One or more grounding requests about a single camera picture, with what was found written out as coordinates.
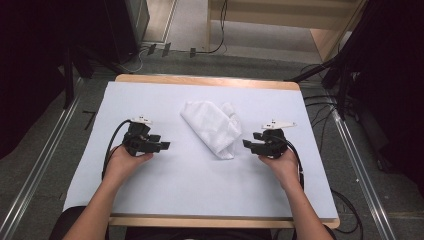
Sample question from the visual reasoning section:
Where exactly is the light wooden shelf unit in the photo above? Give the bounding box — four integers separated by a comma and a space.
205, 0, 368, 63

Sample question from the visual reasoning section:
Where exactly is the white table mat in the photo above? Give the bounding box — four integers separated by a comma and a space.
63, 80, 340, 221

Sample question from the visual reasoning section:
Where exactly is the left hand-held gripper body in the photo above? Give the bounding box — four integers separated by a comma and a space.
122, 115, 154, 157

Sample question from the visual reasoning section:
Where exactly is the black metal frame stand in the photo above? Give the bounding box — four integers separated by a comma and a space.
284, 54, 354, 122

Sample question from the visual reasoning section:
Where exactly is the wooden table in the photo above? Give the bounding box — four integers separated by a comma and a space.
108, 73, 341, 230

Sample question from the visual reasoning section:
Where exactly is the bundle of black floor cables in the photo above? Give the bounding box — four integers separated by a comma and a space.
300, 63, 338, 155

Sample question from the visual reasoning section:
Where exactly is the white floor cable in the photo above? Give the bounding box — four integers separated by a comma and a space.
124, 45, 150, 74

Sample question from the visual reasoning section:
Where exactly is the metal floor rail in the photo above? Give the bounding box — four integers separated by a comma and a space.
328, 99, 398, 240
0, 78, 84, 240

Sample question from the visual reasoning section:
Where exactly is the hand-held gripper black cable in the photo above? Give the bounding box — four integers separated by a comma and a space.
272, 134, 306, 192
101, 119, 133, 181

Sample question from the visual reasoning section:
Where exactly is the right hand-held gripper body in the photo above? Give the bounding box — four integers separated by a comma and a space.
261, 119, 298, 159

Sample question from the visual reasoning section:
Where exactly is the black cabinet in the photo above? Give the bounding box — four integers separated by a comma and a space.
102, 0, 151, 65

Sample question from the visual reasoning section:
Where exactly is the white mesh laundry bag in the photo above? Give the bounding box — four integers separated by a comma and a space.
179, 100, 243, 161

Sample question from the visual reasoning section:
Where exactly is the left hand-held gripper black cable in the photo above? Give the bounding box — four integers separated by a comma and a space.
101, 119, 133, 181

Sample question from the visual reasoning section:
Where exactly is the person's left hand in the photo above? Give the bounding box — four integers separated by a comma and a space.
103, 144, 154, 184

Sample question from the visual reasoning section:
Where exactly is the hanging black cable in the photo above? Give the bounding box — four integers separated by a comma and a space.
194, 0, 230, 55

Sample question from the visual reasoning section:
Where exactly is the right hand-held gripper black cable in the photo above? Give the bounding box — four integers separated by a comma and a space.
272, 134, 306, 192

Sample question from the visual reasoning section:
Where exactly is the black floor cable loop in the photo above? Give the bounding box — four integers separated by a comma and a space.
330, 188, 364, 235

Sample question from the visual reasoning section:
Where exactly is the person's right hand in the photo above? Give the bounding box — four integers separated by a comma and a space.
258, 148, 301, 192

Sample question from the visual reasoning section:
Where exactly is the black chair armrest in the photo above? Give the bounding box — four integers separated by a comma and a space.
49, 205, 87, 240

